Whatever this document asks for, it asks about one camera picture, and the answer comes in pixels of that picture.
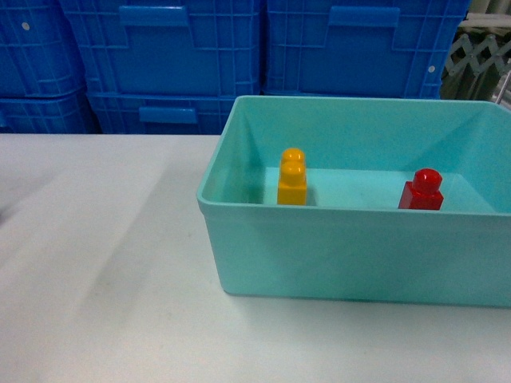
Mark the red toy block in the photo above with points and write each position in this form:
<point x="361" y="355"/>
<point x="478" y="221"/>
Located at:
<point x="423" y="191"/>

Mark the yellow toy block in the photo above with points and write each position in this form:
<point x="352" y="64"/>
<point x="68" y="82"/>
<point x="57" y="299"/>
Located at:
<point x="292" y="184"/>

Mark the grey accordion barrier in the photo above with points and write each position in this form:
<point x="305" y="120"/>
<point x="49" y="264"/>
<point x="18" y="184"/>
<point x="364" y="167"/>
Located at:
<point x="478" y="67"/>

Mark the blue crate lower middle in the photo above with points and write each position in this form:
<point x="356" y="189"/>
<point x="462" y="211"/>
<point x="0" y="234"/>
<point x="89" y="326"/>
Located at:
<point x="160" y="115"/>

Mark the blue crate lower left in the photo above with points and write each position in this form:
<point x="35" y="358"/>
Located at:
<point x="69" y="114"/>

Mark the blue crate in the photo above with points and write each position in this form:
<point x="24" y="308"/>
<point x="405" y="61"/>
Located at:
<point x="39" y="54"/>
<point x="160" y="115"/>
<point x="395" y="49"/>
<point x="169" y="48"/>
<point x="69" y="114"/>

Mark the blue crate upper left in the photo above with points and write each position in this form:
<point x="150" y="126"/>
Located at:
<point x="39" y="54"/>

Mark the blue crate upper middle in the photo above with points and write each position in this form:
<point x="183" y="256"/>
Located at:
<point x="169" y="48"/>

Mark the blue crate upper right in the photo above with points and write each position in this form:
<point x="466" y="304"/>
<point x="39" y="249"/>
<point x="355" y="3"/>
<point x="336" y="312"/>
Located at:
<point x="395" y="49"/>

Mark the teal plastic box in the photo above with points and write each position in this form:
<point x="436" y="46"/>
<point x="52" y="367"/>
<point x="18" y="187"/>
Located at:
<point x="350" y="241"/>

